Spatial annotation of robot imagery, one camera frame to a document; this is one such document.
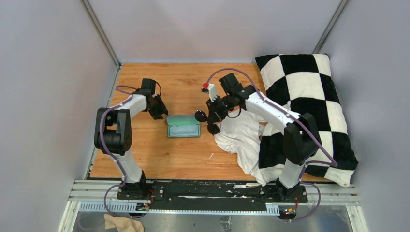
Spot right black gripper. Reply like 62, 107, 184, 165
206, 94, 234, 125

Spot black round sunglasses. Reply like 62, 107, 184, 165
194, 110, 220, 135

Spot light blue cleaning cloth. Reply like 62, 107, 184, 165
168, 124, 200, 138

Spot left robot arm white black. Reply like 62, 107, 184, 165
94, 78, 168, 200

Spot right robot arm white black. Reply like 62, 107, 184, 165
202, 73, 325, 202

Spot white crumpled cloth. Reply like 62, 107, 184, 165
214, 110, 285, 186

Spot black white checkered pillow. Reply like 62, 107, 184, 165
255, 54, 358, 187

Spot beige crumpled cloth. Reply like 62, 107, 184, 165
104, 214, 145, 232

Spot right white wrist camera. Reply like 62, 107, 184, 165
207, 84, 218, 102

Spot black metal base rail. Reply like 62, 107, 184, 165
69, 178, 359, 221

